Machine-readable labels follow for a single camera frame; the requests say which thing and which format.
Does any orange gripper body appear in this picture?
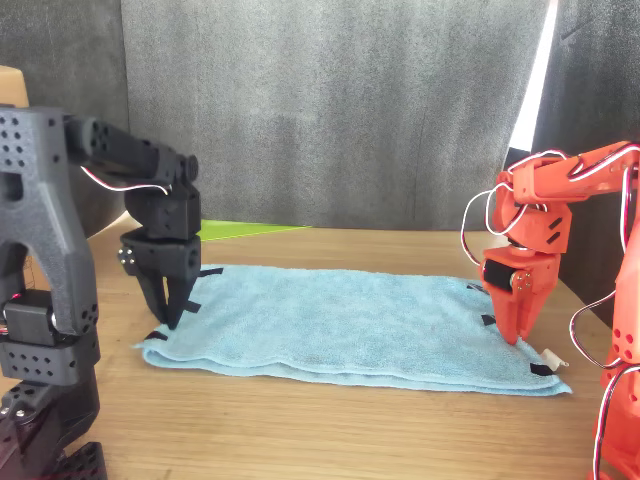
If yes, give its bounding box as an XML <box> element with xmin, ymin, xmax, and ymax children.
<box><xmin>479</xmin><ymin>247</ymin><xmax>562</xmax><ymax>297</ymax></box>

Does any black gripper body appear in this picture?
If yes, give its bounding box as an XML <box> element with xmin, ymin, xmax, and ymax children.
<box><xmin>132</xmin><ymin>229</ymin><xmax>203</xmax><ymax>278</ymax></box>

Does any light blue towel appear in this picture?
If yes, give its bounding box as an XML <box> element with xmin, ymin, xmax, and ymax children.
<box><xmin>130</xmin><ymin>263</ymin><xmax>574</xmax><ymax>398</ymax></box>

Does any lime green plastic sheet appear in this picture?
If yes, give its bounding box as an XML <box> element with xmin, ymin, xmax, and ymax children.
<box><xmin>199</xmin><ymin>218</ymin><xmax>312</xmax><ymax>243</ymax></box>

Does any dark grey foam panel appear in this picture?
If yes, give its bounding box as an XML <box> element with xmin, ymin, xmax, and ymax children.
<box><xmin>121</xmin><ymin>0</ymin><xmax>549</xmax><ymax>232</ymax></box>
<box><xmin>529</xmin><ymin>0</ymin><xmax>640</xmax><ymax>326</ymax></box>
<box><xmin>0</xmin><ymin>0</ymin><xmax>130</xmax><ymax>241</ymax></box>

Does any brown cardboard box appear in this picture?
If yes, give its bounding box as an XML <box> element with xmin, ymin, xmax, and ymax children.
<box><xmin>0</xmin><ymin>64</ymin><xmax>26</xmax><ymax>109</ymax></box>

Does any thin servo wire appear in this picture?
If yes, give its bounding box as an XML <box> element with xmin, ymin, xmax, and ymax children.
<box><xmin>460</xmin><ymin>185</ymin><xmax>531</xmax><ymax>267</ymax></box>
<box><xmin>79</xmin><ymin>166</ymin><xmax>172</xmax><ymax>196</ymax></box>

